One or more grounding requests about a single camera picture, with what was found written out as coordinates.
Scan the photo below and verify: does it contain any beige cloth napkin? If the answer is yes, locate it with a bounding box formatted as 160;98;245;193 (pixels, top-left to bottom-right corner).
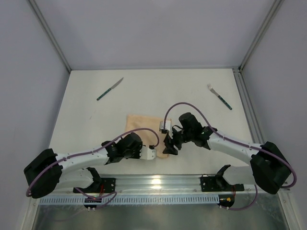
125;114;169;159

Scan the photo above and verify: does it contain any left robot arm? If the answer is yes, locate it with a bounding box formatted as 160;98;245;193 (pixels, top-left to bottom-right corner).
24;132;143;199

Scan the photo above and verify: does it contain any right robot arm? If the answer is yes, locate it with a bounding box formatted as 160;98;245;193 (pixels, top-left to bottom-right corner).
159;112;291;195

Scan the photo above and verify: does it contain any left controller board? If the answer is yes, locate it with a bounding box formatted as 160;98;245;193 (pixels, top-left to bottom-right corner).
83;196;102;211

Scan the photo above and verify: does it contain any controller board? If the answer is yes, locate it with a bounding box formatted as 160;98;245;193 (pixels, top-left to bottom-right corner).
217;195;235;210
83;196;102;211

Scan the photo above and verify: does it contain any right controller board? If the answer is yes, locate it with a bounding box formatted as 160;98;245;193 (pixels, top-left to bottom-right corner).
217;195;235;210

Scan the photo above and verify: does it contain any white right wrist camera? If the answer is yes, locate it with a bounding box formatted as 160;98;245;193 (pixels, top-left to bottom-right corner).
159;120;172;134

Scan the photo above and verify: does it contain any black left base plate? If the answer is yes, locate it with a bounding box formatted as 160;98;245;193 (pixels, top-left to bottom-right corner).
98;177;116;194

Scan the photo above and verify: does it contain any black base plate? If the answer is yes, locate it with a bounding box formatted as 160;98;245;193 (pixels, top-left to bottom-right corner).
200;175;245;192
98;177;116;194

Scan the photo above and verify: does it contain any front aluminium rail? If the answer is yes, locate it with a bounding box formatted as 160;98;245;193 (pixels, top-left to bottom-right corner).
27;173;291;196

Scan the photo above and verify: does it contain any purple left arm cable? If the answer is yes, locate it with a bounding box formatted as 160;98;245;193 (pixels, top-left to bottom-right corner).
25;127;161;222

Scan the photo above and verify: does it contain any green handled fork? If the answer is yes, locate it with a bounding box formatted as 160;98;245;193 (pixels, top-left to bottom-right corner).
207;84;233;110

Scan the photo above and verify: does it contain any slotted cable duct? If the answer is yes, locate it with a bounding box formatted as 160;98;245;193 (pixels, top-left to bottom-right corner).
39;194;219;205

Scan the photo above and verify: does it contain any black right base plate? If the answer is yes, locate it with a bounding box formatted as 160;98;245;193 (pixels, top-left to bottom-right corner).
200;175;245;192

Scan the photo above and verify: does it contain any aluminium frame rail right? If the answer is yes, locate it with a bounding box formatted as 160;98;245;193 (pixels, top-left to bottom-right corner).
232;67;266;144

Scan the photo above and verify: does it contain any green handled knife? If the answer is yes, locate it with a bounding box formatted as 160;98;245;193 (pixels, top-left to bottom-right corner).
96;77;124;101

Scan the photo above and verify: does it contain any left rear aluminium post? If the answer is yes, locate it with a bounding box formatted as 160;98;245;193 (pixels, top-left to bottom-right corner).
26;0;72;73

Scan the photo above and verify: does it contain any aluminium post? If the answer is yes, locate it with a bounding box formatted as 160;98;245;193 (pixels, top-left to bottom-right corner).
238;0;284;72
26;0;72;73

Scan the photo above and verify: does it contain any right rear aluminium post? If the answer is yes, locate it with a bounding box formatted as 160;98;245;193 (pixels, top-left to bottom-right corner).
238;0;284;72

